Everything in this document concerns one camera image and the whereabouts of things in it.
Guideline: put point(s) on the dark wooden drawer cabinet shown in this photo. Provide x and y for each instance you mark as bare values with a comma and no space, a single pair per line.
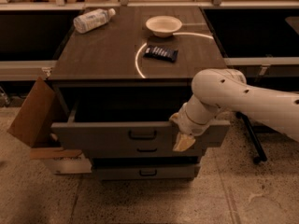
105,75

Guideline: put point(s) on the white bowl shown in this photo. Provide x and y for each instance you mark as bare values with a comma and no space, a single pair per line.
163,26

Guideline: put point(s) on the grey top drawer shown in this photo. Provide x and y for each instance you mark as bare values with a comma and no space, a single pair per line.
144,134

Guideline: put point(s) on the dark blue snack packet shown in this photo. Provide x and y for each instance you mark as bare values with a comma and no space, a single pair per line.
161,53

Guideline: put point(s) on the open cardboard box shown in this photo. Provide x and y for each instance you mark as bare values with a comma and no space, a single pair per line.
32,126

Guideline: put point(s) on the clear plastic water bottle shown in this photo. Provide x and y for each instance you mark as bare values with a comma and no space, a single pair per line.
86,22

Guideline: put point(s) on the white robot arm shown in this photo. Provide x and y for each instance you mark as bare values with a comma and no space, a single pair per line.
214,90

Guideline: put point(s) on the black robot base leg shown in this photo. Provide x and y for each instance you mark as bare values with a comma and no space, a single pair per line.
256,142

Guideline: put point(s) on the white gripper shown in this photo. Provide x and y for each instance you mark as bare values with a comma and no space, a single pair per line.
189,124

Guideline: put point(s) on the grey bottom drawer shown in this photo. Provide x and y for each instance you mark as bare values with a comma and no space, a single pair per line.
189,171

